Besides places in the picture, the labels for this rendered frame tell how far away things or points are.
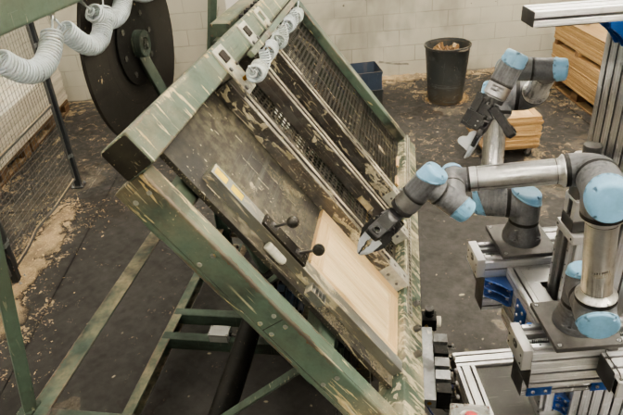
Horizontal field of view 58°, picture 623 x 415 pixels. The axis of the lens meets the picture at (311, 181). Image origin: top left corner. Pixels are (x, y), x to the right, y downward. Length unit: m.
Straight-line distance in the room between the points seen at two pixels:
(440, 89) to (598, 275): 4.88
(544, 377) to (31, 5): 1.97
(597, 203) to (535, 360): 0.69
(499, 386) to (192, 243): 1.90
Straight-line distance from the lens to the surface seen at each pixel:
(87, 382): 3.58
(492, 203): 2.34
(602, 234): 1.72
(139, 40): 2.40
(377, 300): 2.19
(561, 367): 2.17
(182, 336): 3.37
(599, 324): 1.88
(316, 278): 1.83
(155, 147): 1.45
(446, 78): 6.44
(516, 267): 2.48
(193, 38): 7.31
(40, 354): 3.88
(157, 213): 1.49
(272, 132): 2.05
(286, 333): 1.64
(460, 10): 7.47
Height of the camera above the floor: 2.42
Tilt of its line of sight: 29 degrees down
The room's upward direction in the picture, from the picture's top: 4 degrees counter-clockwise
